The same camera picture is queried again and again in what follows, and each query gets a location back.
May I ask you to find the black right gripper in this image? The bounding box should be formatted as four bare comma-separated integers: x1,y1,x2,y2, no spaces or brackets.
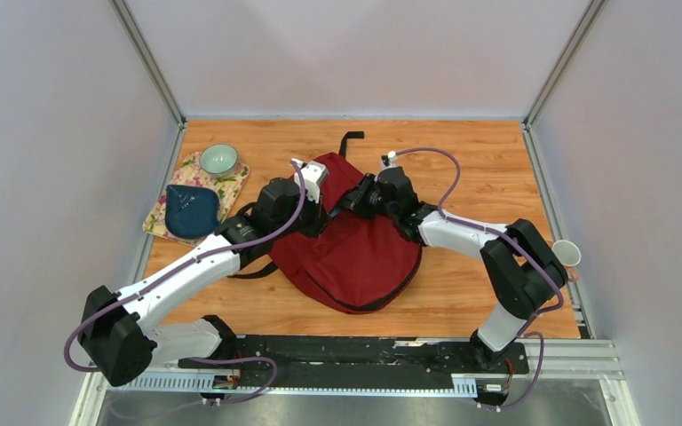
334,172,399,221

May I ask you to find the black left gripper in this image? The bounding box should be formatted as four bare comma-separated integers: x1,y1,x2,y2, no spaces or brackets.
273,186,333,241

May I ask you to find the red backpack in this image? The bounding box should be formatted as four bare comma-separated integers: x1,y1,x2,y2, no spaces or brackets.
242,130,423,314

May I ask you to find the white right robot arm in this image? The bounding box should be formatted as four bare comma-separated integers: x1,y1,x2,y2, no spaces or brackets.
339,167,570,372

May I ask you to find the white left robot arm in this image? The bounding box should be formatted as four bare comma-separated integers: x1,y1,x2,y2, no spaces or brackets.
63,171,327,386

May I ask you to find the floral tray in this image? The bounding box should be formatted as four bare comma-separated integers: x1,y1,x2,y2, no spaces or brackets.
142,152,250,247

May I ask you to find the light green ceramic bowl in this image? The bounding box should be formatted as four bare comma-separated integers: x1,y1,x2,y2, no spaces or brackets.
199,144,239,178

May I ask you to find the dark blue leaf plate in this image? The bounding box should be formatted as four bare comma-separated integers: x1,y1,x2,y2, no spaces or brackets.
164,185,220,240

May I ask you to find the orange white mug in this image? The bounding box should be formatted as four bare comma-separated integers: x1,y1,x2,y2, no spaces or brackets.
551,240,582,282

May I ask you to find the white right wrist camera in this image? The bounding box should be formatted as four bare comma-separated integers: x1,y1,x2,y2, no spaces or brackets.
380,151,399,170

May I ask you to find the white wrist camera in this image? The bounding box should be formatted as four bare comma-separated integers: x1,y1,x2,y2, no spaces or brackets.
291,158,329,204
380,151,399,170

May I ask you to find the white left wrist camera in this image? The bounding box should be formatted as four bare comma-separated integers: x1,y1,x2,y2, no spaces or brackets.
291,158,329,204

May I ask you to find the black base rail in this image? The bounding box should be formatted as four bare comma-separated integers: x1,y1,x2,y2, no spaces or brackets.
207,315,529,391

